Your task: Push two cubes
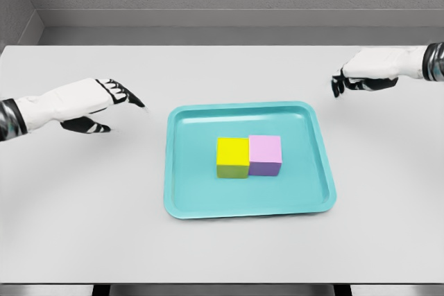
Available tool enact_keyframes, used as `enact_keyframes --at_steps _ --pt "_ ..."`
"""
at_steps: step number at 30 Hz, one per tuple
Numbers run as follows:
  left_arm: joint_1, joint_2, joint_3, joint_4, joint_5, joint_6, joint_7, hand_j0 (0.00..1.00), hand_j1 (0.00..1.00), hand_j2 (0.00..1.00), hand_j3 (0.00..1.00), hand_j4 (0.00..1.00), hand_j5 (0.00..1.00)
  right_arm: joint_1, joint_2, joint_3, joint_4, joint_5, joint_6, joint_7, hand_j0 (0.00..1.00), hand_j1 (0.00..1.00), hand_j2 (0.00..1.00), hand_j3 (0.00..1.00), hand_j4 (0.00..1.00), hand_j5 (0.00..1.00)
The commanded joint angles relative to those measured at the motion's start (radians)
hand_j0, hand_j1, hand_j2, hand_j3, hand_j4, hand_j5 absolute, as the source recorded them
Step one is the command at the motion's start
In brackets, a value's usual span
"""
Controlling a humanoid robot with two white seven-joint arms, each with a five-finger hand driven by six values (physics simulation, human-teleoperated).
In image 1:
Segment teal tray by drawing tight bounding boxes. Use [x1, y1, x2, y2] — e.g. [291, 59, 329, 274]
[163, 101, 338, 220]

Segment yellow cube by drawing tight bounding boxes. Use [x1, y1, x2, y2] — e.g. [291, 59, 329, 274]
[216, 137, 251, 180]

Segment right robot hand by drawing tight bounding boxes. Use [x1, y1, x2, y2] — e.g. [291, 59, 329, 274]
[331, 46, 400, 98]

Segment pink cube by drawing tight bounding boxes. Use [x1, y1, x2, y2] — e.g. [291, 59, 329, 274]
[248, 134, 282, 177]

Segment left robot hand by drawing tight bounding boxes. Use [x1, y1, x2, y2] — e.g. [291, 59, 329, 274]
[51, 78, 146, 134]

